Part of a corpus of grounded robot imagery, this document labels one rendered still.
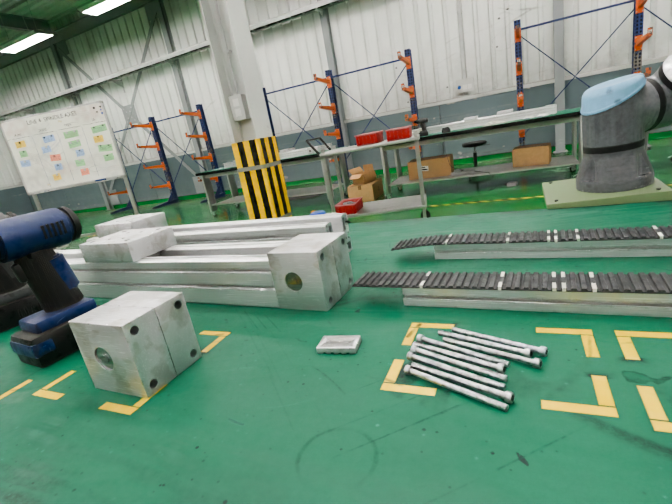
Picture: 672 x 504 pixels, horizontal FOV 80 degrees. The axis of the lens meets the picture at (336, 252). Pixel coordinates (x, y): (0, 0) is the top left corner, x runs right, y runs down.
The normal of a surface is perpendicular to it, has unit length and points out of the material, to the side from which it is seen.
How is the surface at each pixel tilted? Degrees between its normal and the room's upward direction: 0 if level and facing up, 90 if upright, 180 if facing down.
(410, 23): 90
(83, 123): 90
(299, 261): 90
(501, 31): 90
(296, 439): 0
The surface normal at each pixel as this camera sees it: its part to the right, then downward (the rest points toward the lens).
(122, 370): -0.42, 0.33
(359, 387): -0.18, -0.94
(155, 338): 0.89, -0.03
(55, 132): -0.07, 0.30
